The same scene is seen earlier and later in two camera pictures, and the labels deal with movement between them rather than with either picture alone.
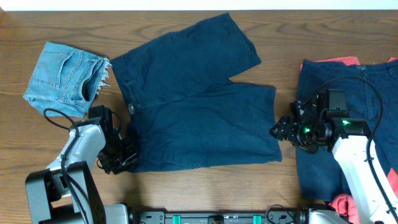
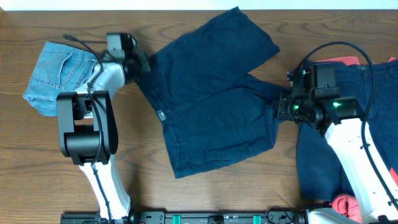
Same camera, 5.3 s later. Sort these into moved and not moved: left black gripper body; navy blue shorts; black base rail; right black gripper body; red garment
Moved: left black gripper body; right black gripper body; navy blue shorts
Not moved: red garment; black base rail
